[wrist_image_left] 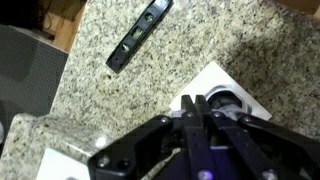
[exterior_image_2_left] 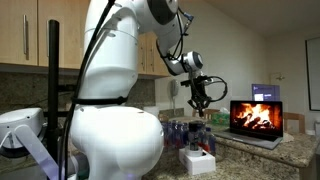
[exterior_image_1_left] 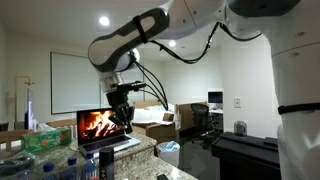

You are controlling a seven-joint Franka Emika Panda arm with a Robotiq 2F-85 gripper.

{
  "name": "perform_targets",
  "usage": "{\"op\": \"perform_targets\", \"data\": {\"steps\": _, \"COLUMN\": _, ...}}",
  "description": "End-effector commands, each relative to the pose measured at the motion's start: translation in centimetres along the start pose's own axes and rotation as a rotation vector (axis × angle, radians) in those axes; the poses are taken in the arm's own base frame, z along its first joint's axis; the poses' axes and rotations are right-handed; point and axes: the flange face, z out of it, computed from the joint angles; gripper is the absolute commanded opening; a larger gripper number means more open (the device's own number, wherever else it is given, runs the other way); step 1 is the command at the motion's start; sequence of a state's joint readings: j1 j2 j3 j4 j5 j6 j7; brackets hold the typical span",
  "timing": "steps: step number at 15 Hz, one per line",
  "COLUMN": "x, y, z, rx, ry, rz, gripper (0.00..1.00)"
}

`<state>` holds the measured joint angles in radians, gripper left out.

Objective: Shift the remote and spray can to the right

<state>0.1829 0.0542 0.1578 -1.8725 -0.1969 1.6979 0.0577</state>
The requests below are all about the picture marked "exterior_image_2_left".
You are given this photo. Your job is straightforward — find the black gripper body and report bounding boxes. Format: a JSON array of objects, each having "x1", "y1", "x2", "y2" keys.
[{"x1": 190, "y1": 78, "x2": 209, "y2": 102}]

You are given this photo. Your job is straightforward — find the wooden chair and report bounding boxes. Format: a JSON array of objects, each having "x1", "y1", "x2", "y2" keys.
[
  {"x1": 282, "y1": 111, "x2": 306, "y2": 135},
  {"x1": 192, "y1": 107, "x2": 221, "y2": 121}
]

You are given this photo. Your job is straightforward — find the green tissue box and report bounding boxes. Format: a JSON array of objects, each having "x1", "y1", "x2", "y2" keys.
[{"x1": 211, "y1": 107, "x2": 231, "y2": 126}]

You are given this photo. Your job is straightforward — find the blue cap water bottle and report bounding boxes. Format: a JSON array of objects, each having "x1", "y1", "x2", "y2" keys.
[
  {"x1": 203, "y1": 126, "x2": 217, "y2": 155},
  {"x1": 171, "y1": 120, "x2": 181, "y2": 150},
  {"x1": 161, "y1": 120, "x2": 173, "y2": 148}
]

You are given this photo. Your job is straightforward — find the silver laptop showing fire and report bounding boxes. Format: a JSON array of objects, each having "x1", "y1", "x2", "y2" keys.
[{"x1": 213, "y1": 99, "x2": 285, "y2": 151}]

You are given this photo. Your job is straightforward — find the purple lit screen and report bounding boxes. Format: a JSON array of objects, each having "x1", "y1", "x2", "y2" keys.
[{"x1": 251, "y1": 83, "x2": 281, "y2": 102}]

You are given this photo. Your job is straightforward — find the white cardboard box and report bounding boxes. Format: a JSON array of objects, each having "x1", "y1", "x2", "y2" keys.
[{"x1": 177, "y1": 147, "x2": 217, "y2": 177}]

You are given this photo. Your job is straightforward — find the black vertical pole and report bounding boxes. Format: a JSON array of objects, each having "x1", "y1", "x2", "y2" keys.
[{"x1": 46, "y1": 18, "x2": 61, "y2": 162}]

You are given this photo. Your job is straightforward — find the white round device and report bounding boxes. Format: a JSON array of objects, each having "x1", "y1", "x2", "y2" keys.
[{"x1": 0, "y1": 106, "x2": 62, "y2": 180}]

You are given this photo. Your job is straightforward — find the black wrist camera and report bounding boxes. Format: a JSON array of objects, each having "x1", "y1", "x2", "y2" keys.
[{"x1": 201, "y1": 75, "x2": 215, "y2": 85}]

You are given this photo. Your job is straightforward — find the thin black cable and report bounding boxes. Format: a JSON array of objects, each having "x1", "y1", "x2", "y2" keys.
[{"x1": 155, "y1": 6, "x2": 229, "y2": 103}]

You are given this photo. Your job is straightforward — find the black strap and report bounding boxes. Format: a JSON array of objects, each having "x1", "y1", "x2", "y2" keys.
[{"x1": 71, "y1": 95, "x2": 130, "y2": 107}]

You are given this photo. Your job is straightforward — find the thick black cable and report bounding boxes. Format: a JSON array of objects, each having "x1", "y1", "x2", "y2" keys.
[{"x1": 59, "y1": 0, "x2": 117, "y2": 180}]

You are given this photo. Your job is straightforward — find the wooden wall cabinet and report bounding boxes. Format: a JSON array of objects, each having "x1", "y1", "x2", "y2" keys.
[{"x1": 0, "y1": 0, "x2": 172, "y2": 78}]

